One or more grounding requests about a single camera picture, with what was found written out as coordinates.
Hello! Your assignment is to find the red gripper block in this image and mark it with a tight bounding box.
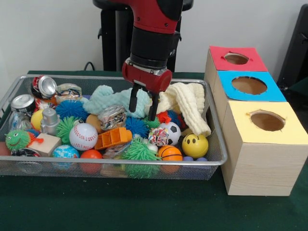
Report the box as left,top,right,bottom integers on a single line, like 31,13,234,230
121,59,173,122

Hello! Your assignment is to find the small orange basketball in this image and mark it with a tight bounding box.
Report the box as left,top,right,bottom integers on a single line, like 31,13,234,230
157,145,183,161

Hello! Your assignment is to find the dark green table cloth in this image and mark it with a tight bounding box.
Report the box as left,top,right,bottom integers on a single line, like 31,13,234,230
0,70,308,231
276,76,308,114

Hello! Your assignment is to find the wooden box with three holes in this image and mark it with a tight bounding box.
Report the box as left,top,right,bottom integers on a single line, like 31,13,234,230
204,45,308,197

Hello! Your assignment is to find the yellow smiley ball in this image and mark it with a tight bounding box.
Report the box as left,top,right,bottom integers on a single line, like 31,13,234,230
181,133,209,159

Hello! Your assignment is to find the black upright panel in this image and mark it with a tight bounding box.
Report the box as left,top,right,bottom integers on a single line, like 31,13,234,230
276,3,308,84

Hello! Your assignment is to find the white baseball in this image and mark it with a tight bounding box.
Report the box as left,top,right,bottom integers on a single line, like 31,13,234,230
69,123,99,152

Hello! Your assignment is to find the light blue cloth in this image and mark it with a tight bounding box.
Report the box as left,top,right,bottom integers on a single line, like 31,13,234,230
82,84,152,118

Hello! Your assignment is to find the cream cloth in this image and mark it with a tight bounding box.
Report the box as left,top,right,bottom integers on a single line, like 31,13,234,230
157,82,212,138

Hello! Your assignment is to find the blue globe ball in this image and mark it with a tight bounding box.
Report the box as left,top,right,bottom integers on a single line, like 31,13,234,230
52,144,80,159

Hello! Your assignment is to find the small soccer ball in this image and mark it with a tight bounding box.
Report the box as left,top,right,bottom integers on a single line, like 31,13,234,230
159,121,182,146

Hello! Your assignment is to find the crushed silver can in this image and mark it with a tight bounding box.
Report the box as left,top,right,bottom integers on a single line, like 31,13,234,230
97,104,128,132

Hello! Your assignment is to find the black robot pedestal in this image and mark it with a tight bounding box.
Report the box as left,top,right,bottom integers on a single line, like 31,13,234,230
92,0,194,72

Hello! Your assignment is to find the shallow clear mesh bin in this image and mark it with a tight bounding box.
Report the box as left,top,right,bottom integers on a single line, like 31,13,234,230
0,74,228,181

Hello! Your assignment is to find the blue spiky ball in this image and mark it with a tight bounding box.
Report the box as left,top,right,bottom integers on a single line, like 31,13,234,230
55,100,89,121

